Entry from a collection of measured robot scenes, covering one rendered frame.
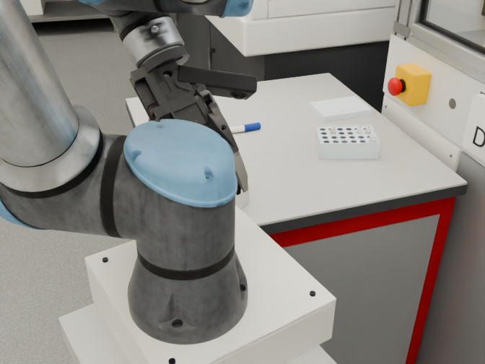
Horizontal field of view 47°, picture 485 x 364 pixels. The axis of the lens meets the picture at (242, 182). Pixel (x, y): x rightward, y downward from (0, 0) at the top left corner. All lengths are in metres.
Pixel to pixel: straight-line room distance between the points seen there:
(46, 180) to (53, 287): 1.51
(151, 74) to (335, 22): 1.00
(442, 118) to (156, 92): 0.68
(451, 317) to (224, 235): 0.85
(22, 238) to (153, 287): 1.71
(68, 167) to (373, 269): 0.77
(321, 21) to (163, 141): 1.13
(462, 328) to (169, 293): 0.85
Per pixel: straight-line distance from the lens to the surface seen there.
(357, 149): 1.18
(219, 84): 0.77
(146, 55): 0.76
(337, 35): 1.71
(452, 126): 1.22
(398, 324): 1.37
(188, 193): 0.56
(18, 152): 0.55
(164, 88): 0.76
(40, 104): 0.52
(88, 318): 0.84
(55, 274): 2.13
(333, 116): 1.34
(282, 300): 0.73
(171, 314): 0.66
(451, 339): 1.40
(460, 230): 1.26
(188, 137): 0.60
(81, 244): 2.24
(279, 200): 1.04
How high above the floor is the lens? 1.34
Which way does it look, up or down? 32 degrees down
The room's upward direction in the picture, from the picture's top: straight up
